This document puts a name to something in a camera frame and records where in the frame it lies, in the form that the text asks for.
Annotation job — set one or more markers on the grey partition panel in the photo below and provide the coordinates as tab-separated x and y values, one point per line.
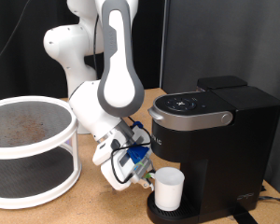
255	31

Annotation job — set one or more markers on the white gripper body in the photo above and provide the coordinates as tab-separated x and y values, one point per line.
110	175

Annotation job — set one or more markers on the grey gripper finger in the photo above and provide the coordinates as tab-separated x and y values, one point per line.
145	183

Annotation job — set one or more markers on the black tape strip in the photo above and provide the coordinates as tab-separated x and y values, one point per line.
244	217

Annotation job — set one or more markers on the black backdrop curtain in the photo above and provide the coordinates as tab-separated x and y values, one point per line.
15	46

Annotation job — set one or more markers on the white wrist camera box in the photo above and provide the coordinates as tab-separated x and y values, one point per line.
137	169

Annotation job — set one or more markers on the black-padded gripper finger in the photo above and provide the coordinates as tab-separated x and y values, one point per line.
150	171

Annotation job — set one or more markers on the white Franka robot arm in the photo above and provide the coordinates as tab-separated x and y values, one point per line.
118	77

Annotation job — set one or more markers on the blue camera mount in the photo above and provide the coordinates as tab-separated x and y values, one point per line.
137	154

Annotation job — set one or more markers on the white two-tier turntable shelf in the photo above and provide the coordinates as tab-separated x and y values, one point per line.
15	130

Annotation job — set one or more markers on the black Keurig coffee machine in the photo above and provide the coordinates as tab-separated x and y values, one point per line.
239	140

